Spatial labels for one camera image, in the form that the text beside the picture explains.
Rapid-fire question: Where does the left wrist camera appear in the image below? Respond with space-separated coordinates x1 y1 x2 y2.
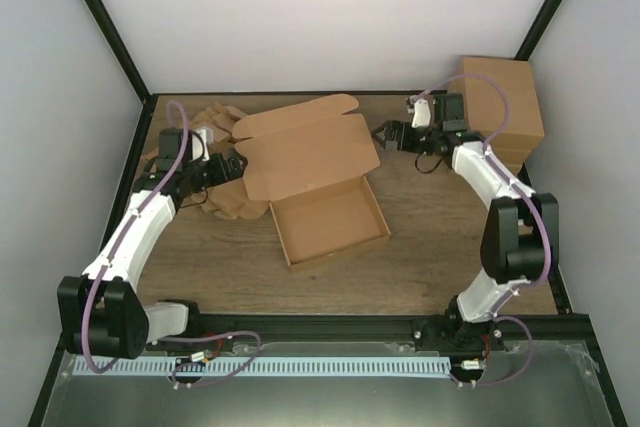
190 126 214 163

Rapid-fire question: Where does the stack of flat cardboard blanks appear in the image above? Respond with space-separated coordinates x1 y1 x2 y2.
132 103 268 220

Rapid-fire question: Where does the middle folded cardboard box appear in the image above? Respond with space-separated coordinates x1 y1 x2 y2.
490 133 540 165

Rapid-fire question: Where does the bottom folded cardboard box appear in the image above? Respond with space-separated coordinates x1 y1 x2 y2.
505 161 524 176

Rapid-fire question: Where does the folded cardboard box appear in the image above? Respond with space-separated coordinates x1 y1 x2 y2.
490 133 540 165
448 57 544 145
505 161 524 176

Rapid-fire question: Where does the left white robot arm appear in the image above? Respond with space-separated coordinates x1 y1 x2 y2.
57 128 247 359

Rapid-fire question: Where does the brown cardboard box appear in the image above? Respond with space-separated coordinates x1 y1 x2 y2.
232 94 390 272

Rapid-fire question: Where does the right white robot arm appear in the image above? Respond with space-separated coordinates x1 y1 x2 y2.
371 91 559 350

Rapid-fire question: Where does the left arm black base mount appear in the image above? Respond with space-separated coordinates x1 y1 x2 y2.
150 314 234 350

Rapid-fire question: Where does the light blue slotted cable duct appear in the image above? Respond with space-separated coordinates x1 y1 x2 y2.
72 355 450 377

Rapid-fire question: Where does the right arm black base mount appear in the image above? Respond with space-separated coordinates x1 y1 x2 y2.
411 314 493 352

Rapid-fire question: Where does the top folded cardboard box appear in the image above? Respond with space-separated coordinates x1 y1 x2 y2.
448 57 544 145

